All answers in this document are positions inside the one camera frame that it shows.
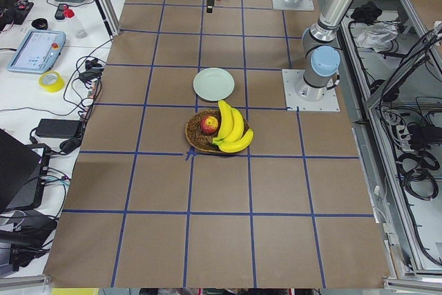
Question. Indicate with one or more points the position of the light green plate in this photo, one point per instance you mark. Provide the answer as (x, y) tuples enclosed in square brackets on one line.
[(213, 84)]

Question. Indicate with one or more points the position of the clear bottle red cap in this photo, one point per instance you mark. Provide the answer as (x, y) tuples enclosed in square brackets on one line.
[(74, 23)]

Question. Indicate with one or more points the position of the red yellow apple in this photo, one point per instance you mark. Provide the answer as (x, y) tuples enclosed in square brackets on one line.
[(209, 125)]

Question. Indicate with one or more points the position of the woven wicker basket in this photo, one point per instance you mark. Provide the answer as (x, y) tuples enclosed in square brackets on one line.
[(200, 140)]

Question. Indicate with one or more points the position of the yellow banana bunch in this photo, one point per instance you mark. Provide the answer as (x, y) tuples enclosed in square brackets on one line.
[(231, 136)]

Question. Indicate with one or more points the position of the blue teach pendant near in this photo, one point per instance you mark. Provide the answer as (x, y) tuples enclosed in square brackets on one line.
[(38, 51)]

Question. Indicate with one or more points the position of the yellow tape roll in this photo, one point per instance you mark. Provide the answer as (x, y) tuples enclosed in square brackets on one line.
[(51, 81)]

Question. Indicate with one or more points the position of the black power adapter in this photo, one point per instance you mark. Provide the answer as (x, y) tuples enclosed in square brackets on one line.
[(57, 128)]

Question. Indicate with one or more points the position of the black laptop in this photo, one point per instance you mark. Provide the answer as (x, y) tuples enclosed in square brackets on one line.
[(23, 168)]

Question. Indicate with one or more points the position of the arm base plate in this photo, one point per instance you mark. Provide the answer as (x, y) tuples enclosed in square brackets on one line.
[(301, 97), (297, 5)]

